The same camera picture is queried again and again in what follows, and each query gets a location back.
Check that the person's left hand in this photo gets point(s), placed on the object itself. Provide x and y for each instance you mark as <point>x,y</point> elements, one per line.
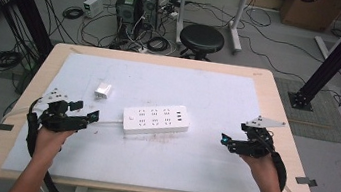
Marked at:
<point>51,142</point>

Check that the white charger plug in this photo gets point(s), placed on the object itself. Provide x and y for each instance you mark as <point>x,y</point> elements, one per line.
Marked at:
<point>103,90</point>

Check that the black computer tower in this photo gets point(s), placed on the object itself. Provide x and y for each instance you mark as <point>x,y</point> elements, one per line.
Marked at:
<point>126,8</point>
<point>149,5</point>

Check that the large cardboard box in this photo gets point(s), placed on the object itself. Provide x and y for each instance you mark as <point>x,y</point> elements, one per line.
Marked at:
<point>308,9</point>

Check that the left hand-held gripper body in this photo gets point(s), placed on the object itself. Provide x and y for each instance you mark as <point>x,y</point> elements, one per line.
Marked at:
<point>57,120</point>

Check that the grey tape piece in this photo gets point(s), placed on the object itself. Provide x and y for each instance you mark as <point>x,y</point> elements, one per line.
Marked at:
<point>2,127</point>
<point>306,181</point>

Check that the person's right hand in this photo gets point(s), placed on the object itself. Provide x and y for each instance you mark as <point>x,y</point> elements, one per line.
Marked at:
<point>258,169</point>

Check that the grey floor mat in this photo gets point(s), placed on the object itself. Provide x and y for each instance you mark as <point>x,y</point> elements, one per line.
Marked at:
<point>320,113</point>

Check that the white floor power strip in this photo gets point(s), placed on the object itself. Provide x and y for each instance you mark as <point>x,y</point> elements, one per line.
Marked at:
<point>144,50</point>

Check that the white bench power supply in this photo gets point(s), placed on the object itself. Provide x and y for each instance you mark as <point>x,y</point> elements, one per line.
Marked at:
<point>93,6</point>

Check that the white foam mat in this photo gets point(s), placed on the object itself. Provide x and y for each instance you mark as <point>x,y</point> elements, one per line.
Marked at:
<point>155,164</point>

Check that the black round stool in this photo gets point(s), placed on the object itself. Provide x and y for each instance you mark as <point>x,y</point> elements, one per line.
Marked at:
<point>201,39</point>

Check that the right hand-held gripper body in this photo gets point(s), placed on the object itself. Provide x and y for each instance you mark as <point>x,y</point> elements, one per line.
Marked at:
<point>254,144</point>

